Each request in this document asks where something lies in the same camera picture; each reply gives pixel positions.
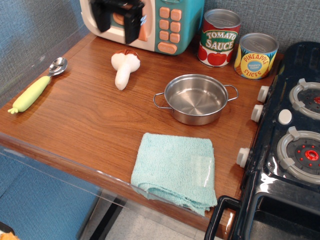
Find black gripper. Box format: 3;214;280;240
90;0;145;45

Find plush mushroom toy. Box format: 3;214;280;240
111;49;141;91

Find toy microwave teal and cream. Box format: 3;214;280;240
80;0;204;56

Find tomato sauce can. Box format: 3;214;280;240
197;8;242;67

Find small steel pot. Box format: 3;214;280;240
153;74;239;126

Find pineapple slices can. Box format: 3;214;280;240
234;32;279;80

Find light blue folded towel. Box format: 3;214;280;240
131;133;217;216

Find black toy stove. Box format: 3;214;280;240
205;41;320;240

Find orange plush object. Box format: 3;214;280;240
0;232;20;240

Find spoon with green handle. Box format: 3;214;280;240
7;57;68;115

